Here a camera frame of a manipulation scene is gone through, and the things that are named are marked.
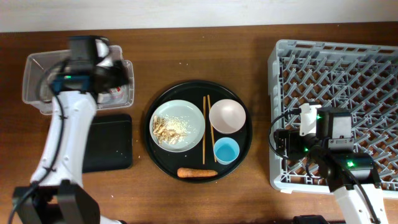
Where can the light grey plate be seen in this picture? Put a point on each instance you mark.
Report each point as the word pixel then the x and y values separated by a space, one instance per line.
pixel 189 113

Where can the clear plastic waste bin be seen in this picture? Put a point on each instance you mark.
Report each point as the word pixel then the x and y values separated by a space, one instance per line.
pixel 38 63

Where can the pink bowl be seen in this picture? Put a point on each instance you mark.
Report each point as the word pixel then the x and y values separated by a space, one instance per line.
pixel 227 116

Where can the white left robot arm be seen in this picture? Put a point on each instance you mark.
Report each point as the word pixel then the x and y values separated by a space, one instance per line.
pixel 55 193

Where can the black rectangular tray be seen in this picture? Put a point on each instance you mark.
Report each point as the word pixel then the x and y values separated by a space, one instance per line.
pixel 109 144

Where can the orange carrot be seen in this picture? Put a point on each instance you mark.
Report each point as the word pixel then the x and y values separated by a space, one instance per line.
pixel 195 173

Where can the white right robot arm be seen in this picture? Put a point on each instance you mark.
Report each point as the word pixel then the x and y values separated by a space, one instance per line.
pixel 354 181

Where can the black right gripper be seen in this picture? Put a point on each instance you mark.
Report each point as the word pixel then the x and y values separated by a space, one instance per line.
pixel 292 149

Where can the grey dishwasher rack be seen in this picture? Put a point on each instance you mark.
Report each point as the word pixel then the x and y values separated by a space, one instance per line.
pixel 360 78

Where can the red snack wrapper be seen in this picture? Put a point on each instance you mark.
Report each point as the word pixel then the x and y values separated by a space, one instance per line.
pixel 116 92

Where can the blue cup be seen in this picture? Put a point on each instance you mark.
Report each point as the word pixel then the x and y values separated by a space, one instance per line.
pixel 226 150

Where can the left wooden chopstick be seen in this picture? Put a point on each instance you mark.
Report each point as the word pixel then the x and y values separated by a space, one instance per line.
pixel 204 134

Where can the wooden chopstick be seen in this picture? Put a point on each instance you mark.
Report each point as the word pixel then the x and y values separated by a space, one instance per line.
pixel 211 129
pixel 204 134

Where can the round black serving tray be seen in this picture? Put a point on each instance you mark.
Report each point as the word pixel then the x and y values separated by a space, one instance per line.
pixel 170 162

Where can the right wooden chopstick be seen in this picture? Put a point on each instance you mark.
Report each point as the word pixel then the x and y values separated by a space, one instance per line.
pixel 211 129

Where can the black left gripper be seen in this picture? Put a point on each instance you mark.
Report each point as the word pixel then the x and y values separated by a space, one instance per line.
pixel 111 76

